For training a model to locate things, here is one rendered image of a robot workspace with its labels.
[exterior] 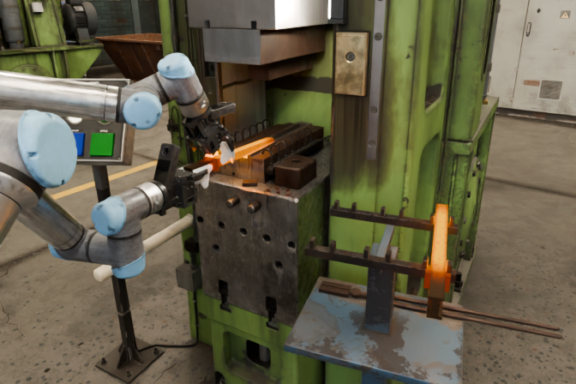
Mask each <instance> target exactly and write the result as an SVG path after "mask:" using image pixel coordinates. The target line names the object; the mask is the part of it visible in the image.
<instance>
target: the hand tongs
mask: <svg viewBox="0 0 576 384"><path fill-rule="evenodd" d="M319 292H323V293H327V294H332V295H336V296H341V297H348V296H349V295H351V297H354V298H358V297H363V298H366V296H367V292H366V291H361V290H360V289H358V288H351V285H342V284H338V283H334V282H329V281H325V280H322V282H321V285H320V287H319ZM394 299H395V300H400V301H404V302H408V303H417V304H422V305H426V306H428V301H424V300H418V299H414V298H409V297H401V296H396V295H394ZM393 306H396V307H400V308H405V309H413V310H416V311H421V312H425V313H427V308H424V307H419V306H415V305H410V304H406V303H398V302H393ZM442 308H443V309H448V310H452V311H457V312H461V313H466V314H471V315H479V316H483V317H488V318H492V319H497V320H502V321H510V322H514V323H518V324H523V325H528V326H533V327H540V328H545V329H549V330H554V331H560V328H559V327H558V326H553V325H549V324H544V323H540V322H534V321H527V320H522V319H517V318H512V317H508V316H504V315H495V314H490V313H486V312H482V311H477V310H472V309H464V308H460V307H454V306H450V305H446V304H442ZM442 316H446V317H451V318H455V319H460V320H464V321H472V322H476V323H481V324H485V325H490V326H494V327H502V328H506V329H511V330H515V331H520V332H524V333H532V334H536V335H541V336H545V337H550V338H554V339H562V335H561V334H558V333H550V332H545V331H541V330H536V329H532V328H528V327H519V326H514V325H510V324H506V323H501V322H497V321H489V320H484V319H480V318H476V317H471V316H466V315H458V314H454V313H449V312H445V311H442Z"/></svg>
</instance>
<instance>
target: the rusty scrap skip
mask: <svg viewBox="0 0 576 384"><path fill-rule="evenodd" d="M95 39H96V40H98V42H99V43H100V44H102V45H104V46H103V48H104V50H105V51H106V53H107V54H108V55H109V57H110V58H111V60H112V61H113V62H114V64H116V66H117V67H118V69H119V70H120V72H121V73H122V74H123V76H124V77H125V79H130V80H132V82H134V83H136V82H138V81H140V80H143V79H145V78H147V77H148V76H150V75H154V74H156V73H157V72H159V70H158V63H159V61H160V60H161V59H164V56H163V46H162V37H161V33H140V34H129V35H117V36H105V37H95Z"/></svg>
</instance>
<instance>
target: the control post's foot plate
mask: <svg viewBox="0 0 576 384"><path fill-rule="evenodd" d="M135 341H136V345H137V349H139V350H140V349H142V348H144V347H147V346H150V344H148V343H147V342H145V341H143V340H141V339H138V338H135ZM130 352H131V356H132V360H131V361H130V360H129V356H128V351H127V347H126V345H123V343H122V344H120V345H119V346H118V347H116V348H115V349H114V350H113V351H111V352H110V353H108V354H107V355H106V356H105V357H102V359H101V360H99V361H98V362H97V363H96V364H95V367H96V368H98V369H99V370H101V371H103V372H106V373H107V374H109V376H111V377H115V378H118V380H121V381H123V382H125V383H127V384H130V383H131V382H132V381H133V380H135V379H136V378H137V377H138V376H139V375H141V374H142V373H144V372H145V371H147V370H148V369H149V368H150V366H151V365H152V364H153V363H155V362H156V361H157V360H158V359H159V358H160V357H161V356H162V355H163V354H165V351H164V350H162V349H160V348H158V347H157V346H154V347H151V348H148V349H146V350H144V351H137V350H136V348H135V346H134V345H133V344H131V345H130Z"/></svg>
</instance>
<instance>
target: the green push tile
mask: <svg viewBox="0 0 576 384"><path fill-rule="evenodd" d="M114 140H115V134H113V133H92V138H91V146H90V154H89V155H90V156H108V157H113V149H114Z"/></svg>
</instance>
